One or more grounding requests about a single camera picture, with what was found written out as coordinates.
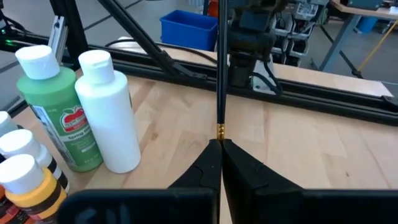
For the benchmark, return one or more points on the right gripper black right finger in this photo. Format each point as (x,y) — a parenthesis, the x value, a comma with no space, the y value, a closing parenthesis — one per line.
(264,205)

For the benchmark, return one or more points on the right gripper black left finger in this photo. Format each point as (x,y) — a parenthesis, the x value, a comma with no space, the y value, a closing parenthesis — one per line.
(186,205)

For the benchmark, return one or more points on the black paintbrush gold ferrule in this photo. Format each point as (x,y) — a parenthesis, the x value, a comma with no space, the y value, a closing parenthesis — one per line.
(221,77)

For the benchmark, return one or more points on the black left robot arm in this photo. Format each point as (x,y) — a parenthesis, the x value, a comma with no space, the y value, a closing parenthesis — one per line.
(248,40)

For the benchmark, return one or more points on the large white paint bottle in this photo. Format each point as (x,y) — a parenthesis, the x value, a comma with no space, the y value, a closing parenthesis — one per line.
(109,118)

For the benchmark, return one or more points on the yellow paint bottle white cap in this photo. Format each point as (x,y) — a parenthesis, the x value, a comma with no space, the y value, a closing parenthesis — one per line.
(28,186)

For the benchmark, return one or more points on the large green paint bottle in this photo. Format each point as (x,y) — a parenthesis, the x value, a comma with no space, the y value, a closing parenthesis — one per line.
(56,93)

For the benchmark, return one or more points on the orange paint bottle white cap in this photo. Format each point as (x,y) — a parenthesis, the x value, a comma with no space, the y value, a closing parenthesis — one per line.
(12,211)

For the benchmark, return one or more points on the small white paint bottle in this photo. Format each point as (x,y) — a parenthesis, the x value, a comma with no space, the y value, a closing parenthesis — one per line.
(21,143)

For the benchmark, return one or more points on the blue plastic crate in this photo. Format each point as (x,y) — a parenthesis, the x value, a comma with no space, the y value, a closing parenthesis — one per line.
(186,31)

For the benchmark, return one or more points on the grey storage bin stack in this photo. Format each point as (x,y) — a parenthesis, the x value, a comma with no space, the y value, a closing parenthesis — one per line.
(298,28)

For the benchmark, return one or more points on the silver aluminium bar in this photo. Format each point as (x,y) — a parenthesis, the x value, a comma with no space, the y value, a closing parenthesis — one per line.
(58,37)

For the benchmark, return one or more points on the wooden top workbench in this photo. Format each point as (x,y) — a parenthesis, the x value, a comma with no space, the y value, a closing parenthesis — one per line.
(367,12)

